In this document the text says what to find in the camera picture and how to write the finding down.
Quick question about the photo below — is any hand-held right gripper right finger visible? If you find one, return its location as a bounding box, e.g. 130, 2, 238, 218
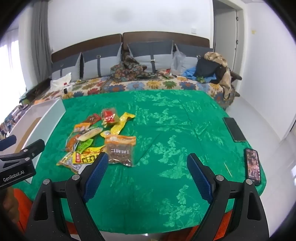
186, 152, 270, 241

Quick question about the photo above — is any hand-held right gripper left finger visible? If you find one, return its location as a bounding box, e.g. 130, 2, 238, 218
24, 152, 109, 241

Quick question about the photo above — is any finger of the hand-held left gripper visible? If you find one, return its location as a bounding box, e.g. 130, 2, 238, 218
0, 135, 17, 151
0, 139, 45, 168

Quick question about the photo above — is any yellow packet with red label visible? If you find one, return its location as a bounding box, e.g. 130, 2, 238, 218
72, 146, 107, 165

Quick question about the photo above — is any green snack packet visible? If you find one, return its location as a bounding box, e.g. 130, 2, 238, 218
76, 139, 94, 153

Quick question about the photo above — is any large clear brown nut packet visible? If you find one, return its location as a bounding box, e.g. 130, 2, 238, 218
105, 135, 137, 168

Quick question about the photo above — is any clear bean snack packet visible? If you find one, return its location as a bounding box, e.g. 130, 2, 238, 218
57, 152, 88, 174

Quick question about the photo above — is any cream bread packet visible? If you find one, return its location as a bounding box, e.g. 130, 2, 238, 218
77, 128, 102, 141

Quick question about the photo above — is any white box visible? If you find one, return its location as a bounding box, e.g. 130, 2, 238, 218
5, 97, 67, 184

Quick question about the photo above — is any orange-brown sausage packet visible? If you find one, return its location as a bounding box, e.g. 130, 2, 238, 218
65, 133, 80, 151

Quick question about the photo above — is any orange snack packet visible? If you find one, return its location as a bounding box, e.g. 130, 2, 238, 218
73, 123, 91, 133

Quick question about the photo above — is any long yellow snack packet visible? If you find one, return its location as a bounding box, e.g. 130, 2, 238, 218
110, 112, 136, 135

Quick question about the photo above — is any dark red snack packet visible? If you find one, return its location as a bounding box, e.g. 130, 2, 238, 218
86, 113, 102, 125

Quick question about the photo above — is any red label clear snack packet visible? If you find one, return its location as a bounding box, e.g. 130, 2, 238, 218
101, 108, 119, 127

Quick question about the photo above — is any smartphone with lit screen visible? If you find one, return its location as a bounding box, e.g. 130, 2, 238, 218
245, 148, 263, 186

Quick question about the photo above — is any dark smartphone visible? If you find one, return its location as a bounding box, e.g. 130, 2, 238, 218
223, 117, 247, 142

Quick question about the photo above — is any green patterned blanket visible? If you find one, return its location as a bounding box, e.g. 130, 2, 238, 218
22, 89, 267, 234

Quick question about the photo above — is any white plastic bag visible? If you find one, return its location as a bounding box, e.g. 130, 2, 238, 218
50, 72, 72, 93

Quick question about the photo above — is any grey headboard cushion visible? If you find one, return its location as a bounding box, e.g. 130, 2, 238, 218
51, 53, 82, 80
82, 43, 122, 78
127, 39, 173, 72
174, 44, 214, 70

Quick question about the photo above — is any blue cloth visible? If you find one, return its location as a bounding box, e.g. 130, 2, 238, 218
183, 67, 218, 82

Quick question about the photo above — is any dark wooden chair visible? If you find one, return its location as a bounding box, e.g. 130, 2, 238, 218
230, 71, 242, 98

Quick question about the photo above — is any dark floral cloth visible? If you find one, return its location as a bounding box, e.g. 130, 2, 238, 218
110, 56, 148, 81

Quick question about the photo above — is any grey curtain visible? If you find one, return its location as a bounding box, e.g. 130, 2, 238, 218
31, 0, 52, 79

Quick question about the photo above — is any clear plastic bag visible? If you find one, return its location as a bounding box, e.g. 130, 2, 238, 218
171, 51, 186, 75

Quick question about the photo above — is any beige patterned scarf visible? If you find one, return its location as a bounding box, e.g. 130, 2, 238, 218
203, 52, 232, 100

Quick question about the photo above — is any white door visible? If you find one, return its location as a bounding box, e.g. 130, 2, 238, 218
213, 0, 244, 75

